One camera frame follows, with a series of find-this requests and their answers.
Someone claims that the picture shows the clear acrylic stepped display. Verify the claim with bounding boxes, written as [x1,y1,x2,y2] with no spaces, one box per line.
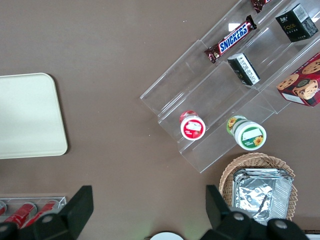
[139,0,320,174]

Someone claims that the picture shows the small black carton box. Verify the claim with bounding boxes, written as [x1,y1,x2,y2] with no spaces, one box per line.
[274,2,320,43]
[226,52,261,87]

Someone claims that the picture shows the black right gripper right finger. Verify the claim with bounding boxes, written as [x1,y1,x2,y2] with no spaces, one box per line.
[201,184,309,240]

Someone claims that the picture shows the aluminium foil container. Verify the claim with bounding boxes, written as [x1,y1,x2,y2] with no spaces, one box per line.
[232,168,294,227]

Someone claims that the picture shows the Snickers chocolate bar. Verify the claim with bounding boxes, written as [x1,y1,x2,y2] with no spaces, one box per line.
[204,14,258,64]
[250,0,272,14]

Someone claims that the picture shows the red lid yogurt cup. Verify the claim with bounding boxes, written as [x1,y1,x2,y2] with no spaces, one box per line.
[179,110,207,141]

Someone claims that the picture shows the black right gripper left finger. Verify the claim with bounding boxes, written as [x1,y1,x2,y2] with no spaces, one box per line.
[0,185,94,240]

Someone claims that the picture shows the light tan wicker basket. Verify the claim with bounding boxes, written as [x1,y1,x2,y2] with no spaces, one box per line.
[218,152,299,226]

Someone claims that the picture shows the green lid yogurt cup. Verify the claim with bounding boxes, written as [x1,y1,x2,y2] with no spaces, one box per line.
[226,114,268,151]

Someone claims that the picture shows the red plaid cookie box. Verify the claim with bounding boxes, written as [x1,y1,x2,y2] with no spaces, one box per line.
[276,52,320,108]

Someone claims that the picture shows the beige plastic tray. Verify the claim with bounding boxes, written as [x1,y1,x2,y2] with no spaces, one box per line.
[0,72,69,160]

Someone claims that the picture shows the clear acrylic bottle rack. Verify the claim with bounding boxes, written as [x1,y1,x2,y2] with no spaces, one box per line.
[0,196,68,226]

